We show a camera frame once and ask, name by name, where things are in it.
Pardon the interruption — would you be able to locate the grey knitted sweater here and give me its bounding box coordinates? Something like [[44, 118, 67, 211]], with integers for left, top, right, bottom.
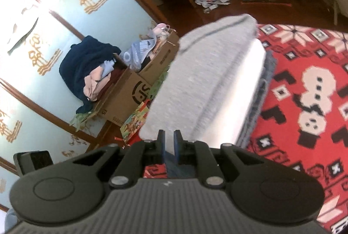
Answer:
[[139, 14, 257, 153]]

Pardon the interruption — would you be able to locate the cardboard box with clothes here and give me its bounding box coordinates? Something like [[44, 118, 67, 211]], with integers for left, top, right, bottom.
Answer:
[[93, 54, 152, 127]]

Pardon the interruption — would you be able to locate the white folded garment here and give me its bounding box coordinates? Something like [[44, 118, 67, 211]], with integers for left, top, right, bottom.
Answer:
[[200, 39, 265, 148]]

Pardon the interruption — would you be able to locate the red patterned christmas blanket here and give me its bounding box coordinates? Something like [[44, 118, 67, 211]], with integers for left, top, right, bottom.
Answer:
[[142, 22, 348, 233]]

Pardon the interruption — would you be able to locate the colourful picture book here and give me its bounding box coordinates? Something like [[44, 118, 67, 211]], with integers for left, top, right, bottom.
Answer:
[[120, 102, 149, 143]]

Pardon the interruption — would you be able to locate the dark navy garment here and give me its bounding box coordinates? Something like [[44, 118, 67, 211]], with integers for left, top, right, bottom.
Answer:
[[59, 36, 121, 114]]

